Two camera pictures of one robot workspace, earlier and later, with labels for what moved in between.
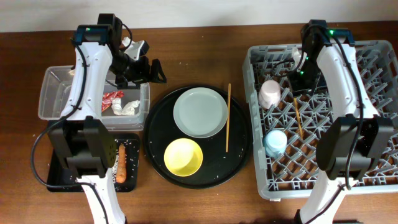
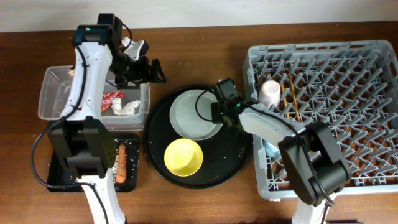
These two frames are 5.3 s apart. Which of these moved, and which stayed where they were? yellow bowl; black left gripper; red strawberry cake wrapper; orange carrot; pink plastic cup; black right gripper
Moved: black right gripper
Stayed: red strawberry cake wrapper; orange carrot; pink plastic cup; yellow bowl; black left gripper
